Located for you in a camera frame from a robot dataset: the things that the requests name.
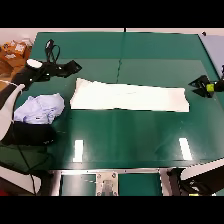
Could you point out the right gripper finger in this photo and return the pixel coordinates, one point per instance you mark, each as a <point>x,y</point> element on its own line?
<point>204,93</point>
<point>200,81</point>

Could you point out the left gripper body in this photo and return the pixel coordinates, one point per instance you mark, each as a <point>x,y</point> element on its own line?
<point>62,70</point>

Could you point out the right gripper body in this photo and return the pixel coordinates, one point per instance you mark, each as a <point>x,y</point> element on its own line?
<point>215,87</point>

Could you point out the white garment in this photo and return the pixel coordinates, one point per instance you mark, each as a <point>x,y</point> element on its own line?
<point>130,97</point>

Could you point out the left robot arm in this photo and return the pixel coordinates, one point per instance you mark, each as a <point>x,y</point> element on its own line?
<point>8,106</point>

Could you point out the light blue shirt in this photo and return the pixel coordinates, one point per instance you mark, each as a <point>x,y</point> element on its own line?
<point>41,108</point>

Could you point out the brown cardboard box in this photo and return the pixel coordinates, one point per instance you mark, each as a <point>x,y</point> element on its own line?
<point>15,50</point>

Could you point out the black garment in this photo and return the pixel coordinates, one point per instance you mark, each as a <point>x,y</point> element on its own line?
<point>31,134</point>

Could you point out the dark green garment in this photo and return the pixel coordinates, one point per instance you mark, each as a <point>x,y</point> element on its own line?
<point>26,157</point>

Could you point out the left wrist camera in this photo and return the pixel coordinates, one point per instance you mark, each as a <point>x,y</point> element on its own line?
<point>50,50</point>

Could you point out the silver frame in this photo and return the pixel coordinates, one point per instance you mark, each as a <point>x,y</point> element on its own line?
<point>106,186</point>

